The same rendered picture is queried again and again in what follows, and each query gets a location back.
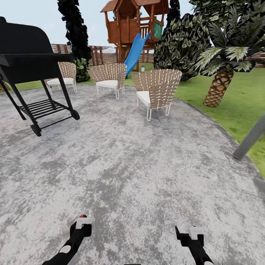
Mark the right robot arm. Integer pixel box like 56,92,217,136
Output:
175,226,214,265

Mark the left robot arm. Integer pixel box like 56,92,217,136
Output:
42,217,147,265

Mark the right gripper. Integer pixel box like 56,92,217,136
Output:
175,226,204,252

